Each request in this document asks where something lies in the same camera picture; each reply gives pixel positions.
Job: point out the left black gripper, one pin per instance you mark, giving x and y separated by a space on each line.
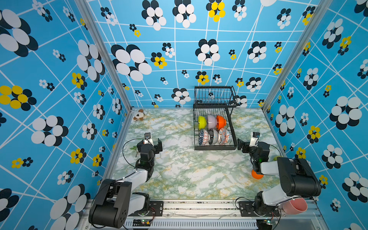
158 148

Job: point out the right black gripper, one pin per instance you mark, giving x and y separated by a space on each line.
241 143

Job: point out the red white patterned bowl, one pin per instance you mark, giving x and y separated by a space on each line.
223 136

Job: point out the orange plastic bowl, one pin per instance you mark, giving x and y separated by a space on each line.
221 122

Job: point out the black patterned bowl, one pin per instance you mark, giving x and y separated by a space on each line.
213 136

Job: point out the blue patterned bowl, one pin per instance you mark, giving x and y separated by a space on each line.
203 137

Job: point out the lilac plastic bowl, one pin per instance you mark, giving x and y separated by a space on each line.
212 122

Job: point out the lime green bowl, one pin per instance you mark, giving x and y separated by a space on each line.
202 122

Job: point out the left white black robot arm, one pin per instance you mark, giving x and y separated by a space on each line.
115 200

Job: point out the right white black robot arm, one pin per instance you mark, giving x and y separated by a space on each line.
296 178

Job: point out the orange fruit right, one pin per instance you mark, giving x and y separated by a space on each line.
256 175

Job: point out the small plush toy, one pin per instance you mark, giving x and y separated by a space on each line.
139 115

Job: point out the pink plastic cup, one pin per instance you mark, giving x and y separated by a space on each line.
295 206

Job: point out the right circuit board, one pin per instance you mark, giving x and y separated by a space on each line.
265 224

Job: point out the circuit board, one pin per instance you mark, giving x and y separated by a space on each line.
142 222
265 224

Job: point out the left circuit board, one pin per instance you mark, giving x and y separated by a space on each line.
142 222

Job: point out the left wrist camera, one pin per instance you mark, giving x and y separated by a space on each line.
147 136

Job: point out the black wire dish rack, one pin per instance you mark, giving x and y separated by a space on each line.
215 100

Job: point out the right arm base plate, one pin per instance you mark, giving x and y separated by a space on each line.
250 209

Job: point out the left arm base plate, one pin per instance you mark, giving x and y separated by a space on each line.
155 210

